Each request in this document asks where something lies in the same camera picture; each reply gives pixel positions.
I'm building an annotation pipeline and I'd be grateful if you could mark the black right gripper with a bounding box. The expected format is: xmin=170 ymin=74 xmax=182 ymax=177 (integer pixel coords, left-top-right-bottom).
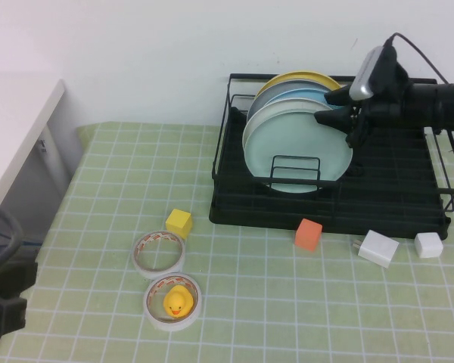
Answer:
xmin=313 ymin=85 xmax=415 ymax=149

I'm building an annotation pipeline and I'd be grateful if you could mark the mint green plate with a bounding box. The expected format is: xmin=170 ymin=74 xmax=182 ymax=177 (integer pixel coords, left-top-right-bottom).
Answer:
xmin=244 ymin=110 xmax=353 ymax=194

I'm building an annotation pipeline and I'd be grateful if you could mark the light blue plate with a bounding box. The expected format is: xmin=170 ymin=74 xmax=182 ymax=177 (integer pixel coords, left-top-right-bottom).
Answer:
xmin=264 ymin=88 xmax=345 ymax=111

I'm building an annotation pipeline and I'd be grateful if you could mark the yellow plate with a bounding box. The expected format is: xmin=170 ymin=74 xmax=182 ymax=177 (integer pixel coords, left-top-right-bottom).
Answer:
xmin=255 ymin=71 xmax=344 ymax=100

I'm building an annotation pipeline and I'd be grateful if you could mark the grey plate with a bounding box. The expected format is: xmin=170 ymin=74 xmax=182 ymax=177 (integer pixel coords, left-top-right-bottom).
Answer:
xmin=246 ymin=81 xmax=329 ymax=119

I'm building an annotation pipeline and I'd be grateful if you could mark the white plate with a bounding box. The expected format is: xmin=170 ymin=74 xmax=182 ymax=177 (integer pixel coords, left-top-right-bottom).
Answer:
xmin=241 ymin=98 xmax=334 ymax=152

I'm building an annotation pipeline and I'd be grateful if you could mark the orange cube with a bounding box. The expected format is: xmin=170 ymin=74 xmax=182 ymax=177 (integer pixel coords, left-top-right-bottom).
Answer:
xmin=294 ymin=218 xmax=322 ymax=253

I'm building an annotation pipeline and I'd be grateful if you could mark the white power adapter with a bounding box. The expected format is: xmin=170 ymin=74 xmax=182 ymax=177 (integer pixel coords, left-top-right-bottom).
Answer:
xmin=350 ymin=229 xmax=399 ymax=269

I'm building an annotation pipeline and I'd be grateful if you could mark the white cube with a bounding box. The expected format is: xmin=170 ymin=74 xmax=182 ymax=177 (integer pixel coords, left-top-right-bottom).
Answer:
xmin=412 ymin=231 xmax=443 ymax=259

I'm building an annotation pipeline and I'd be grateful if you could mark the yellow cube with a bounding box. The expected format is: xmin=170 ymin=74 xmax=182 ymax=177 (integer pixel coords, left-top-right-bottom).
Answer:
xmin=164 ymin=209 xmax=193 ymax=240

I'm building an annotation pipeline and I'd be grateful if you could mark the yellow rubber duck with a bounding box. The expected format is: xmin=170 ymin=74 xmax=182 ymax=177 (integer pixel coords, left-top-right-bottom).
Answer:
xmin=162 ymin=285 xmax=194 ymax=318

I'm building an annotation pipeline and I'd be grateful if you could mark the green checked tablecloth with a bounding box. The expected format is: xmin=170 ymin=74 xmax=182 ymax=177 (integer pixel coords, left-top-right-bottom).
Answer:
xmin=0 ymin=123 xmax=454 ymax=363

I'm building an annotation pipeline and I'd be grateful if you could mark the white tape roll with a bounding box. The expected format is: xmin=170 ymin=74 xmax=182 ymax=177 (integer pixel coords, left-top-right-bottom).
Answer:
xmin=131 ymin=230 xmax=186 ymax=280
xmin=142 ymin=274 xmax=202 ymax=333

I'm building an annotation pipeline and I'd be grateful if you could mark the white side cabinet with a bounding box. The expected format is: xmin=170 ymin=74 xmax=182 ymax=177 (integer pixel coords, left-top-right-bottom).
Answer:
xmin=0 ymin=79 xmax=84 ymax=232

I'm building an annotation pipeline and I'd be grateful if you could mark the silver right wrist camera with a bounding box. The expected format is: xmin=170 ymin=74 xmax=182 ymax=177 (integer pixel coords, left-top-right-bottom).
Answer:
xmin=353 ymin=45 xmax=387 ymax=102

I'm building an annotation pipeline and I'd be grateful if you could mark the black wire dish rack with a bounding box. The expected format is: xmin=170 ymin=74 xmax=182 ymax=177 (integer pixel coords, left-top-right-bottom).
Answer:
xmin=207 ymin=73 xmax=454 ymax=241

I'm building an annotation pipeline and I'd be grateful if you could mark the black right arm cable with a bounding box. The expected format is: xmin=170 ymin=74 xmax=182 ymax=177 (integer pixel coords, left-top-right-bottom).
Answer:
xmin=385 ymin=32 xmax=450 ymax=83

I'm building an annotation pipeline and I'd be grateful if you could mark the blue floor cable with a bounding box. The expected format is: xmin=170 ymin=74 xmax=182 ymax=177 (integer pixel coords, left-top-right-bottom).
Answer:
xmin=0 ymin=226 xmax=43 ymax=253

